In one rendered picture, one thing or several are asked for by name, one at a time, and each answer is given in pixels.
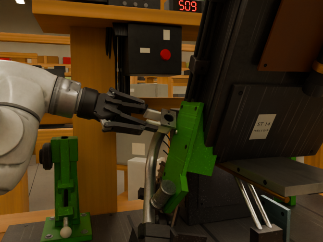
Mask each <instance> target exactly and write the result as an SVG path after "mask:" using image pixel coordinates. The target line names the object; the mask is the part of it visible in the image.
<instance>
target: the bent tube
mask: <svg viewBox="0 0 323 242"><path fill-rule="evenodd" d="M160 123H161V126H164V127H168V128H172V129H176V112H175V111H171V110H167V109H161V121H160ZM165 135H166V134H165V133H161V132H156V133H154V135H153V137H152V140H151V143H150V146H149V150H148V155H147V160H146V166H145V182H144V202H143V221H142V226H143V227H144V224H145V223H153V224H155V210H154V209H153V208H152V207H151V206H150V204H149V200H150V198H151V197H152V196H153V195H154V194H155V193H156V165H157V158H158V154H159V150H160V147H161V144H162V141H163V139H164V137H165Z"/></svg>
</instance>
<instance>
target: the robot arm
mask: <svg viewBox="0 0 323 242"><path fill-rule="evenodd" d="M122 112H129V113H135V114H142V115H143V117H144V118H148V119H152V120H156V121H161V112H159V111H158V110H156V109H151V108H148V104H145V101H144V100H142V99H139V98H137V97H133V96H130V95H128V94H125V93H122V92H119V91H117V90H116V89H114V88H113V87H110V89H109V91H108V92H107V93H99V92H98V90H96V89H92V88H88V87H84V88H83V89H82V88H81V83H80V82H77V81H74V80H70V79H66V78H63V77H59V76H56V75H53V74H51V73H50V72H48V71H46V70H44V69H41V68H39V67H36V66H32V65H29V64H25V63H20V62H15V61H9V60H0V195H4V194H6V193H7V192H9V191H11V190H13V189H14V188H15V187H16V185H17V184H18V183H19V181H20V180H21V179H22V177H23V176H24V174H25V172H26V170H27V167H28V165H29V162H30V159H31V157H32V154H33V151H34V148H35V144H36V140H37V133H38V128H39V124H40V122H41V119H42V117H43V116H44V114H45V113H49V114H52V115H58V116H62V117H66V118H70V119H71V118H73V116H74V114H76V116H77V117H79V118H83V119H87V120H91V119H95V120H97V121H98V122H100V123H101V125H102V132H104V133H105V132H118V133H126V134H133V135H141V134H142V132H143V131H144V130H146V131H150V132H154V133H156V132H161V133H165V134H168V133H169V132H170V130H171V128H168V127H164V126H161V123H160V122H156V121H152V120H148V119H147V120H146V121H143V120H140V119H138V118H135V117H132V116H129V115H127V114H124V113H122Z"/></svg>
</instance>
